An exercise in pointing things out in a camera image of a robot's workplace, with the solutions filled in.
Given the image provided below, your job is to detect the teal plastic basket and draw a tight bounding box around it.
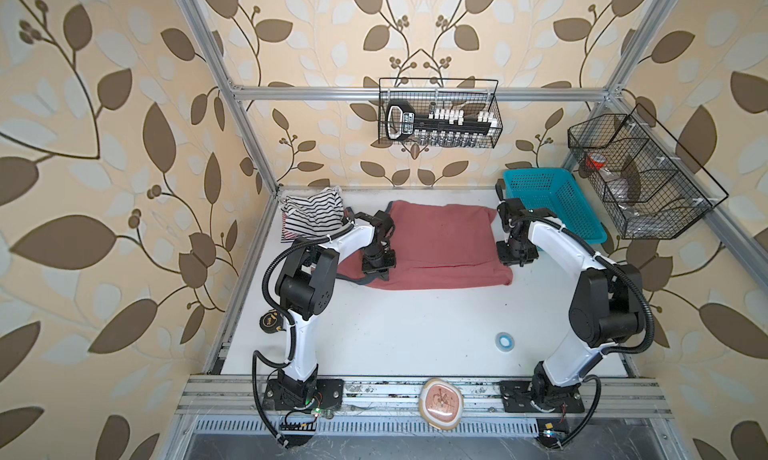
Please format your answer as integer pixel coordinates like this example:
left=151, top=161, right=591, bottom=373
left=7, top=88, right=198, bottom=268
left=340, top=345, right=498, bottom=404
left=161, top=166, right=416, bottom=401
left=502, top=168, right=608, bottom=245

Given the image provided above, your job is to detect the black white striped tank top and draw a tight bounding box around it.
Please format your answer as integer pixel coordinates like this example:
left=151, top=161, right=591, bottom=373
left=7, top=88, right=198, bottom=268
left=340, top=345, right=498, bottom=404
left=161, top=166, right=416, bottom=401
left=279, top=187, right=345, bottom=243

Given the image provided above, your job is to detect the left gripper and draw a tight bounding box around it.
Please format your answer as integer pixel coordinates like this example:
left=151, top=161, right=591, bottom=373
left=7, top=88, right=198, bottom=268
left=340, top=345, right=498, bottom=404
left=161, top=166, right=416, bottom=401
left=362, top=243, right=398, bottom=278

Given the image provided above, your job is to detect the right wire basket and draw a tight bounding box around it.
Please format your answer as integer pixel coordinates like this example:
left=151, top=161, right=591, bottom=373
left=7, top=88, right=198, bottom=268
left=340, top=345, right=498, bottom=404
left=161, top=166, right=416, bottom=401
left=568, top=106, right=729, bottom=240

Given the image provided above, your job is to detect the black tool in basket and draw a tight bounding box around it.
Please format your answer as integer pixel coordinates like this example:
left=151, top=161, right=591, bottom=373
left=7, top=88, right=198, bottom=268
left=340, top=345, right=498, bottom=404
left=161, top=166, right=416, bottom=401
left=378, top=100, right=503, bottom=148

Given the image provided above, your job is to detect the pink round badge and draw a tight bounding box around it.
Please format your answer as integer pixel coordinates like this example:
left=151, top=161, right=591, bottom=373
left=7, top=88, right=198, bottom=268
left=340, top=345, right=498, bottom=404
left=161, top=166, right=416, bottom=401
left=418, top=378, right=464, bottom=431

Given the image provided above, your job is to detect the back wire basket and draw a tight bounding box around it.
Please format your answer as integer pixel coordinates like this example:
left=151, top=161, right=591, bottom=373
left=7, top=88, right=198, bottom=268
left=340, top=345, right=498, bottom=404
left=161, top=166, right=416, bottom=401
left=378, top=76, right=503, bottom=149

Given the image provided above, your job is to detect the wire basket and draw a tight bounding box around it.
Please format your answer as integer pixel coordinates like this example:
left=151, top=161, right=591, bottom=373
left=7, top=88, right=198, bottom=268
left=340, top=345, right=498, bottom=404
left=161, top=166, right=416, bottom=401
left=378, top=76, right=503, bottom=149
left=568, top=106, right=729, bottom=240

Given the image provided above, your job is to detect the maroon tank top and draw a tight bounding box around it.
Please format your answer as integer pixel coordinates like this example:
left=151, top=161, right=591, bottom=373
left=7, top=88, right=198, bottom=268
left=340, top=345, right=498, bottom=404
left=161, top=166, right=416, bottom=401
left=337, top=200, right=513, bottom=291

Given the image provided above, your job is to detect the blue tape roll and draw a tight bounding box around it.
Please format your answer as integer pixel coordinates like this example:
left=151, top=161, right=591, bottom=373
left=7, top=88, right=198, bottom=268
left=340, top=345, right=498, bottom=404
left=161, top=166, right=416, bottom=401
left=495, top=332, right=515, bottom=353

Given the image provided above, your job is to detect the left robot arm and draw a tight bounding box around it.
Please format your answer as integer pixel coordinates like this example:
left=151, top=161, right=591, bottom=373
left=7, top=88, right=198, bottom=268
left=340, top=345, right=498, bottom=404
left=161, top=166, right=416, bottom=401
left=251, top=210, right=396, bottom=449

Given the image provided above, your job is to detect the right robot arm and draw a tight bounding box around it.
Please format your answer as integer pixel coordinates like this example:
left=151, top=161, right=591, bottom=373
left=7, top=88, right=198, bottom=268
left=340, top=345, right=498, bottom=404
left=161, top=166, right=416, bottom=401
left=495, top=185, right=655, bottom=450

